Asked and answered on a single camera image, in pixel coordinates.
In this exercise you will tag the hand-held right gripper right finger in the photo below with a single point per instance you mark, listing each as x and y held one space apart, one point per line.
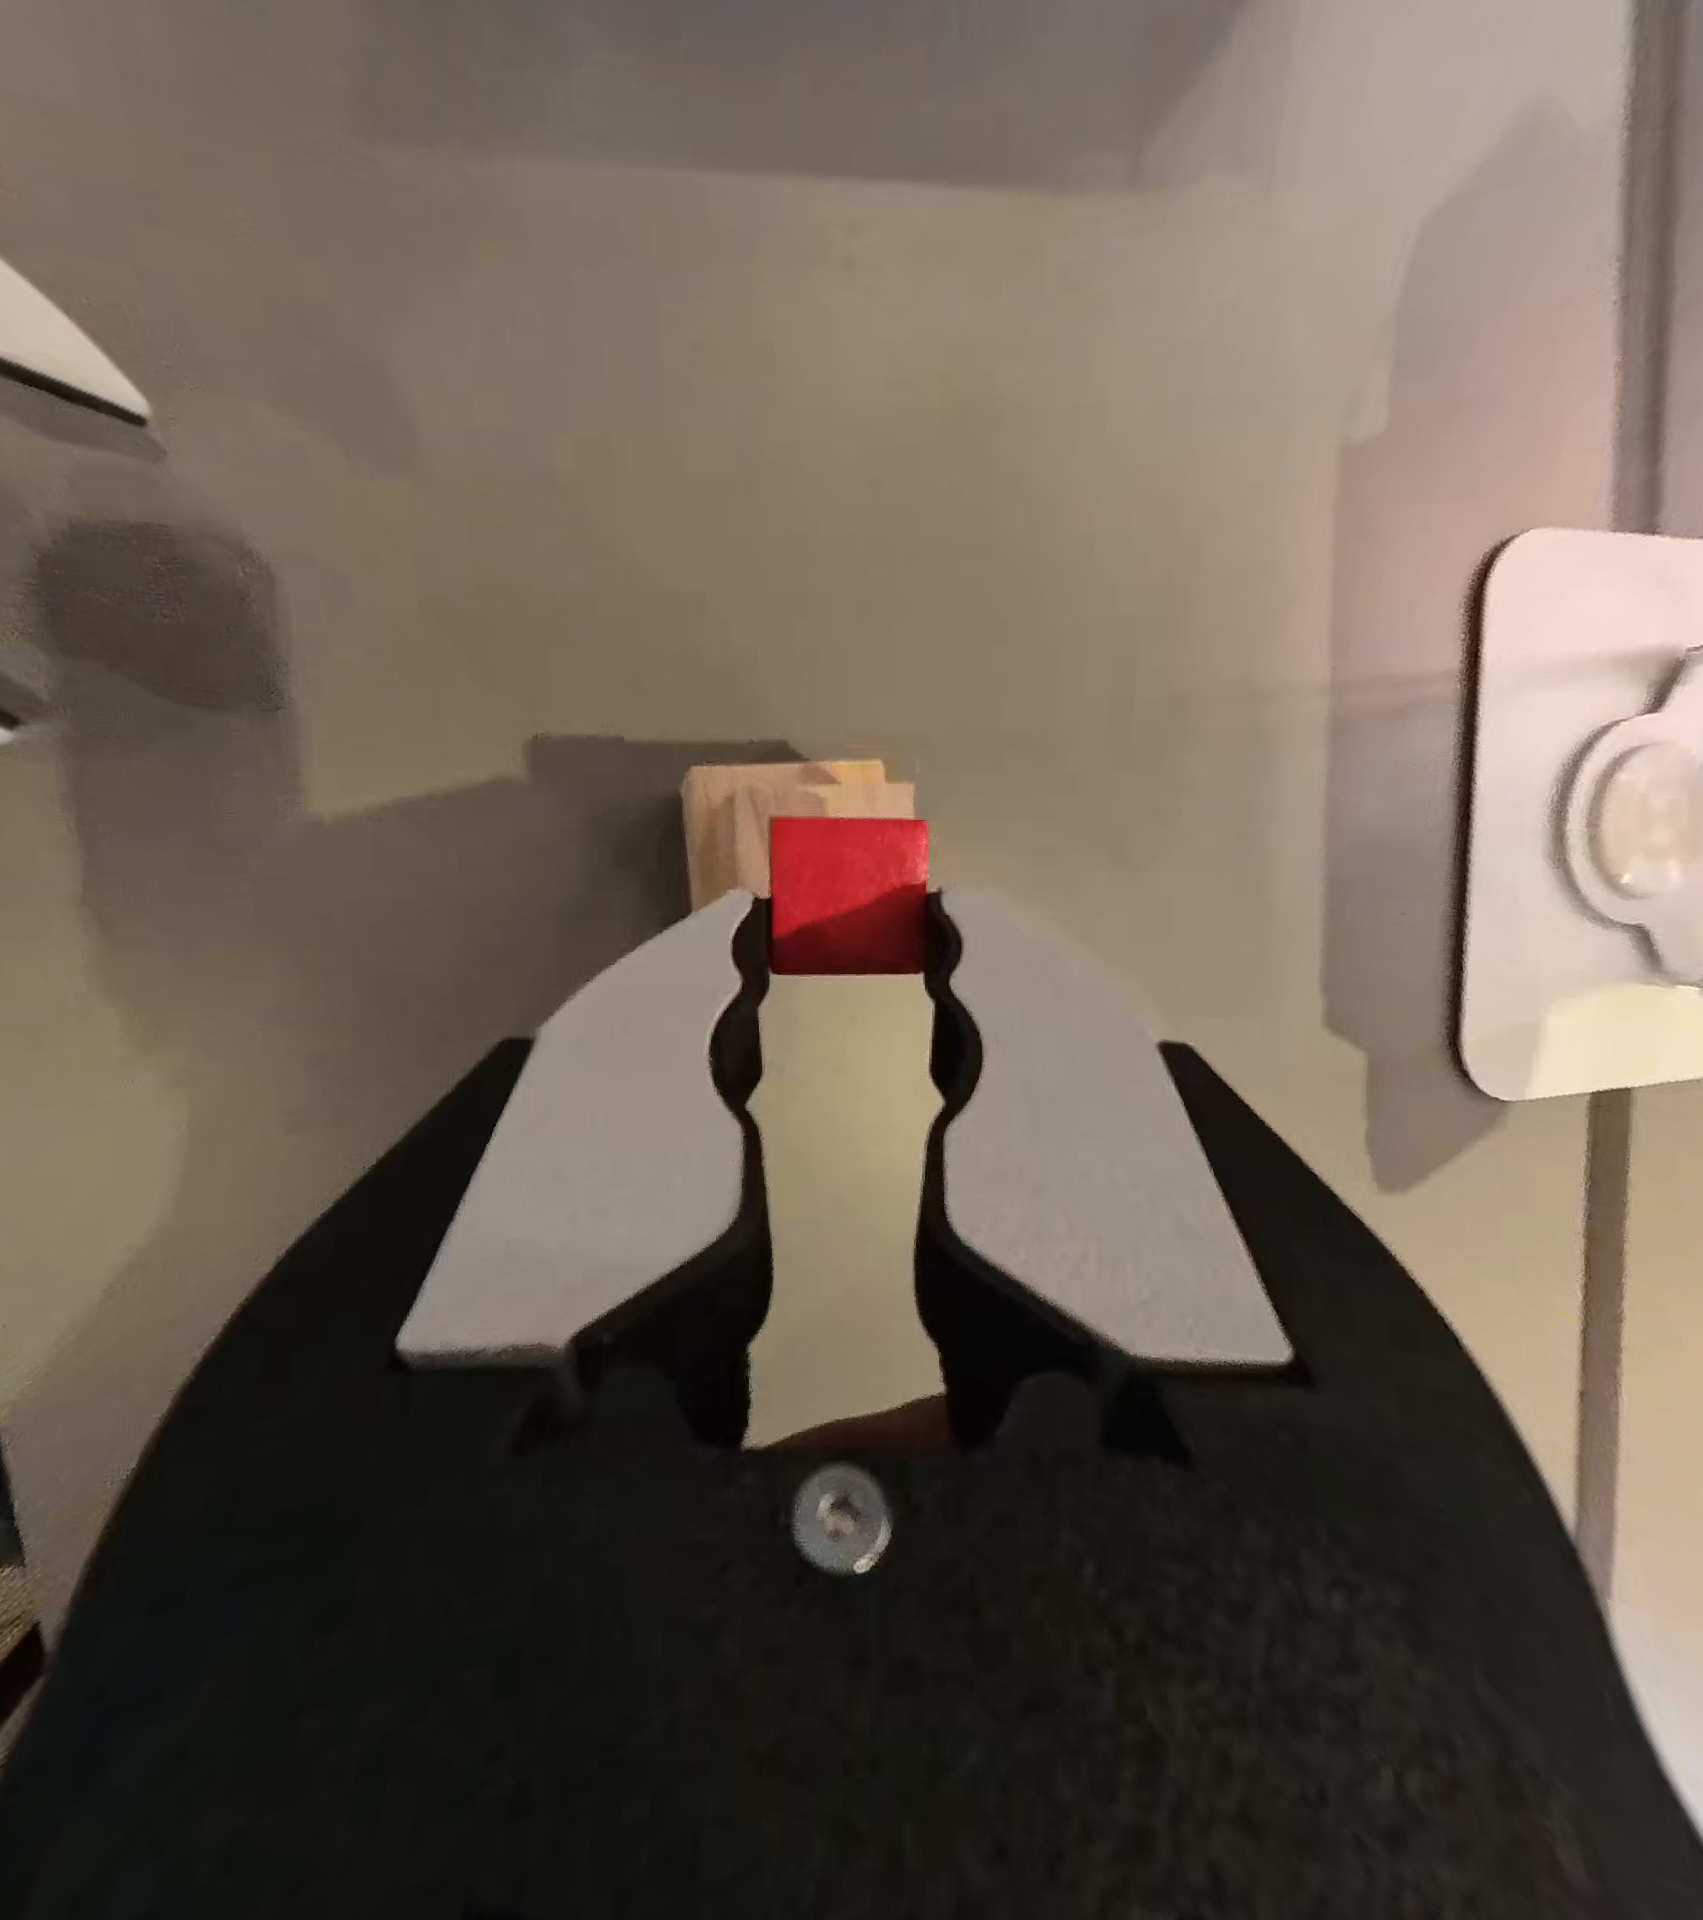
1092 1171

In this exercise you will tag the medium natural wooden cube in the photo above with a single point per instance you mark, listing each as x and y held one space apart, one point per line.
852 792

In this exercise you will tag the large natural wooden cube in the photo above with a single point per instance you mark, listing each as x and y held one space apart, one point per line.
716 841

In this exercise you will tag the red wooden cube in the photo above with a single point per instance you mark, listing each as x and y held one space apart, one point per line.
852 884

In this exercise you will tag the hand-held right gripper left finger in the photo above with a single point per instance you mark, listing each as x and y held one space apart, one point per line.
596 1171

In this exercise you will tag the white instruction sign stand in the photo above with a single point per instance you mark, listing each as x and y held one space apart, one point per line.
1542 674

